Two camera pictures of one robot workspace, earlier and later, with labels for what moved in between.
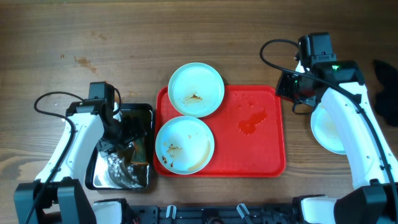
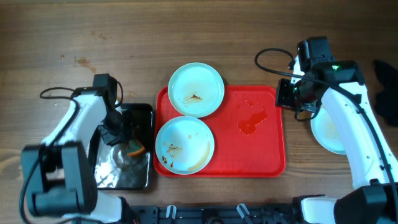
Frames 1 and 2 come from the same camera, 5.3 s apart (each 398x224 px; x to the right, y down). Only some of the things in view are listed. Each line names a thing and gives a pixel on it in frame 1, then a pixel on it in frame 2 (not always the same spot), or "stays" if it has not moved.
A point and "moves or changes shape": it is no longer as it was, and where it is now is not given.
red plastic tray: x=248 y=130 stays
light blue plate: x=325 y=132 stays
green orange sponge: x=138 y=155 moves or changes shape
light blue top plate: x=196 y=89 stays
